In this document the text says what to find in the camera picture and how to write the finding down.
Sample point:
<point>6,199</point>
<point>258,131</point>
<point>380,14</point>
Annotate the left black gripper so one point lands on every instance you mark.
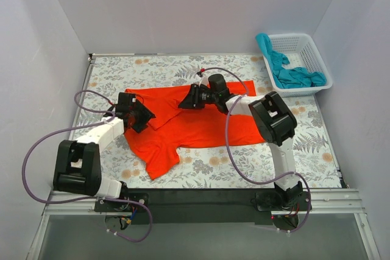
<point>139,118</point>

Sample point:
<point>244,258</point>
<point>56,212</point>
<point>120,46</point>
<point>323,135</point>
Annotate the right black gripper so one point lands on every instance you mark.
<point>195,96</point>

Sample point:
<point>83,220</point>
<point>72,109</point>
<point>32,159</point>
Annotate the orange t-shirt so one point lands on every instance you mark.
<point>173,127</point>

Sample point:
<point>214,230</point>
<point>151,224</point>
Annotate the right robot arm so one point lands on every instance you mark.
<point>275,123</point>

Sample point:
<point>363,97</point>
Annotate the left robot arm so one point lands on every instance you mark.
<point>78,163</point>

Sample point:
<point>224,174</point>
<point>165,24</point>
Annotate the floral table mat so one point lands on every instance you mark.
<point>211,167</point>

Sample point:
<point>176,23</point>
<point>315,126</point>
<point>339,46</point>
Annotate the teal t-shirt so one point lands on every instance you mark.
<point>297,77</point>

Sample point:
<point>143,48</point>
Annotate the white plastic basket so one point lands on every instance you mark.
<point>301,52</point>

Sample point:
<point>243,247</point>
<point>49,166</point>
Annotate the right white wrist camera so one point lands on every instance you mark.
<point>203,78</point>

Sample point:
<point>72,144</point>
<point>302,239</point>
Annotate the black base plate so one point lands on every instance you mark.
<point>245,205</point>

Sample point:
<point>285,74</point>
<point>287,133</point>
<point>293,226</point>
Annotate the aluminium frame rail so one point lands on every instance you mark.
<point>323,201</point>

